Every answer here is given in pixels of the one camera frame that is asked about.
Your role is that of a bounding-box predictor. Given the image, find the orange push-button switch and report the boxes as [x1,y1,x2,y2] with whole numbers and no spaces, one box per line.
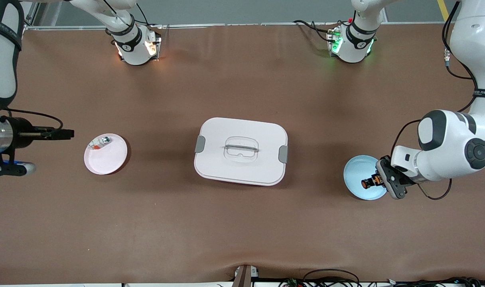
[361,175,381,190]

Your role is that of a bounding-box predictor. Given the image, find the white lidded storage box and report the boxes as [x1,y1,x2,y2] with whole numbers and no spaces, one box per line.
[194,117,289,187]

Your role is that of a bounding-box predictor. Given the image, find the light blue round plate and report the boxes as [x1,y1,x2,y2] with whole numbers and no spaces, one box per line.
[343,155,389,201]

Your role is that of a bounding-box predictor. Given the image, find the small white green object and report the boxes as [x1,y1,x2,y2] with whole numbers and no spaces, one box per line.
[89,136,112,150]

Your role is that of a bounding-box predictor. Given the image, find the pink round plate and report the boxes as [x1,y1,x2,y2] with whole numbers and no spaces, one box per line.
[84,133,128,175]

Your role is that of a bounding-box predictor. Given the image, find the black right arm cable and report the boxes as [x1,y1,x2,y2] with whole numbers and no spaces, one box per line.
[5,108,63,130]

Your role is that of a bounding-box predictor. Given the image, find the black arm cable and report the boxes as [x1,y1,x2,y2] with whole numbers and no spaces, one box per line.
[5,108,63,130]
[389,0,479,201]

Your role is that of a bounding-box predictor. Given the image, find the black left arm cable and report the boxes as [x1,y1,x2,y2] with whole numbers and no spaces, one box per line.
[389,0,479,201]

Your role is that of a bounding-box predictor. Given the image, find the black looped cable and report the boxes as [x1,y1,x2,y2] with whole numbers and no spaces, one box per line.
[302,269,361,287]

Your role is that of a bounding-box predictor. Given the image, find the aluminium frame profile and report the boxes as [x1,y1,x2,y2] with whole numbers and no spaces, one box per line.
[21,0,42,41]

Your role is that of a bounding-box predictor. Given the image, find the black cable bundle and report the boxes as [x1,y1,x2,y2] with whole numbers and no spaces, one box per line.
[386,276,485,287]

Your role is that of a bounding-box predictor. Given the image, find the black right base cables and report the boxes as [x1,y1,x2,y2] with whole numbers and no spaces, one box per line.
[121,3,163,28]

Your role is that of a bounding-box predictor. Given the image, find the black base cables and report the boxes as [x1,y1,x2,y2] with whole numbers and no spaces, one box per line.
[292,19,341,42]
[121,3,163,28]

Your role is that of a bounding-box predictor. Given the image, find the black left base cables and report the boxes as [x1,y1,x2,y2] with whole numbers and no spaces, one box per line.
[292,19,341,42]

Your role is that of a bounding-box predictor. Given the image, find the metal table edge bracket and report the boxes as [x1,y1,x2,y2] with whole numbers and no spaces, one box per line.
[233,264,260,287]

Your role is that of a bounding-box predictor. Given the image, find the silver table edge rail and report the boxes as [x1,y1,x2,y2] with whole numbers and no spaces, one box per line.
[25,22,450,31]

